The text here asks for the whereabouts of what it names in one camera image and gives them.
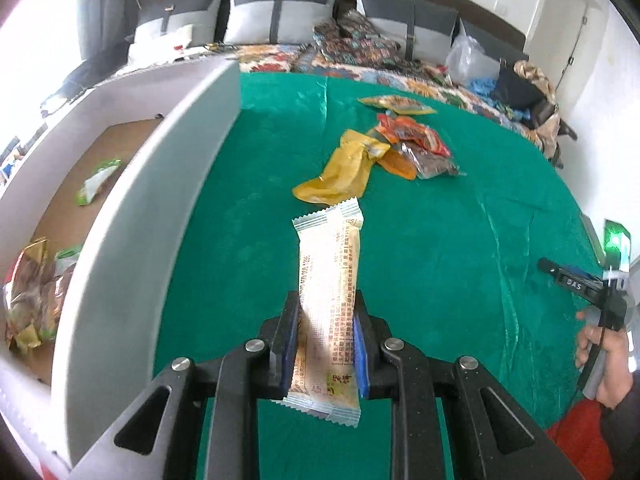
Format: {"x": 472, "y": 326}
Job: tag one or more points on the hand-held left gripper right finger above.
{"x": 361, "y": 360}

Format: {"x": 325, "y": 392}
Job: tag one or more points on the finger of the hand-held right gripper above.
{"x": 565, "y": 267}
{"x": 577, "y": 284}

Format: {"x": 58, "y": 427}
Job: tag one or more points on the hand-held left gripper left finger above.
{"x": 277, "y": 345}

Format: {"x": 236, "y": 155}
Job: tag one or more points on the beige snack bar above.
{"x": 325, "y": 280}

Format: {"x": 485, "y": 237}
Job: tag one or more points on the dark brown snack packet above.
{"x": 435, "y": 165}

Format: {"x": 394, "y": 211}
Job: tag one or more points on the white cardboard box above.
{"x": 150, "y": 210}

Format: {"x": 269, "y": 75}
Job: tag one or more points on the yellow clear peanut bag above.
{"x": 340, "y": 170}

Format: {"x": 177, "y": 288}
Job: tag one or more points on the plain orange snack packet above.
{"x": 397, "y": 166}

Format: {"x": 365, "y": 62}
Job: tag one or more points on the orange yellow snack packet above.
{"x": 395, "y": 105}

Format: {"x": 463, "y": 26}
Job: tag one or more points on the green snack packet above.
{"x": 95, "y": 185}

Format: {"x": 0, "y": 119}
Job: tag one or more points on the green-edged snack packet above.
{"x": 35, "y": 310}

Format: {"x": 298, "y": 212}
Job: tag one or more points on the yellow red snack packet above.
{"x": 27, "y": 262}

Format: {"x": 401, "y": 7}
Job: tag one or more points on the person's right forearm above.
{"x": 625, "y": 435}

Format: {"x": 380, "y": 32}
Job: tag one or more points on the person's right hand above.
{"x": 617, "y": 375}

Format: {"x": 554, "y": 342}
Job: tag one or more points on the dark wooden chair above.
{"x": 565, "y": 130}

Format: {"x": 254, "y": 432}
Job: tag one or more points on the person's red clothing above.
{"x": 580, "y": 440}

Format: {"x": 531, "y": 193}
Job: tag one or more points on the black bag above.
{"x": 515, "y": 87}

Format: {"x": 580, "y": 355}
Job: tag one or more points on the blue plastic bag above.
{"x": 484, "y": 86}

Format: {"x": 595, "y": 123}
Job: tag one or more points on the clear plastic bag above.
{"x": 465, "y": 57}

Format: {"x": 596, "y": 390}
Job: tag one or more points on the grey white pillow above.
{"x": 250, "y": 20}
{"x": 155, "y": 32}
{"x": 492, "y": 42}
{"x": 385, "y": 20}

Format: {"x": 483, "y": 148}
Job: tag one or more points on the white door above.
{"x": 565, "y": 10}

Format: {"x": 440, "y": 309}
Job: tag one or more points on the floral bedsheet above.
{"x": 270, "y": 60}

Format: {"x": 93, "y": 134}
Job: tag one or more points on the dark patterned blanket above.
{"x": 355, "y": 40}

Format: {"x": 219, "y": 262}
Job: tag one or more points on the white paper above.
{"x": 165, "y": 42}

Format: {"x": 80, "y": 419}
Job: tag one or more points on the grey curtain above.
{"x": 107, "y": 5}

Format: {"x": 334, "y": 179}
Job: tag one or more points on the white wall switch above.
{"x": 501, "y": 8}

